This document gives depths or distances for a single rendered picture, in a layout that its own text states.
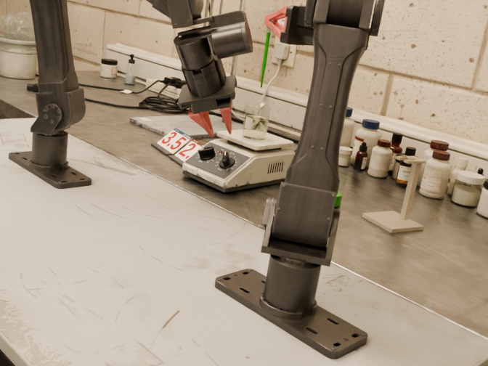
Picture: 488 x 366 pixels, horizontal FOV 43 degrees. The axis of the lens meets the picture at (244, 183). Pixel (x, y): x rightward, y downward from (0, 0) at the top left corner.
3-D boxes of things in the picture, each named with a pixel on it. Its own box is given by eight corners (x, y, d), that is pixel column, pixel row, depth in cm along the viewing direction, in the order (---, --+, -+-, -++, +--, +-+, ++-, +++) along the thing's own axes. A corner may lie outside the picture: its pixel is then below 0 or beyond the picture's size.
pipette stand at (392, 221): (391, 233, 108) (407, 163, 105) (362, 216, 115) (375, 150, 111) (423, 230, 113) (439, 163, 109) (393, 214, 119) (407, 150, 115)
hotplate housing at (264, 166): (224, 194, 116) (229, 154, 113) (179, 174, 124) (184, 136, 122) (298, 181, 132) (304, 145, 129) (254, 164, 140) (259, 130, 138)
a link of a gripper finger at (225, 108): (207, 126, 119) (193, 85, 114) (242, 120, 118) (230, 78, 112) (203, 147, 114) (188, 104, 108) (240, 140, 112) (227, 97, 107)
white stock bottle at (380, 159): (373, 178, 143) (381, 142, 141) (363, 172, 147) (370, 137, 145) (391, 179, 145) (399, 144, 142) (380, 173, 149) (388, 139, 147)
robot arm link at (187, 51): (223, 54, 109) (212, 18, 105) (220, 70, 104) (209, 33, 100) (186, 62, 110) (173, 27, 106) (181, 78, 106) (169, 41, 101)
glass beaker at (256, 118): (263, 145, 122) (270, 105, 120) (237, 141, 123) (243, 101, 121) (269, 139, 128) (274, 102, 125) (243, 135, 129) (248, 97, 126)
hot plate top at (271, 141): (255, 150, 119) (256, 146, 119) (214, 135, 127) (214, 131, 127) (295, 146, 128) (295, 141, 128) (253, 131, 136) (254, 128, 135)
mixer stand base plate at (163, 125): (173, 139, 151) (174, 136, 151) (127, 120, 164) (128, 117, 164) (258, 133, 172) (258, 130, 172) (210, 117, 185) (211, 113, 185)
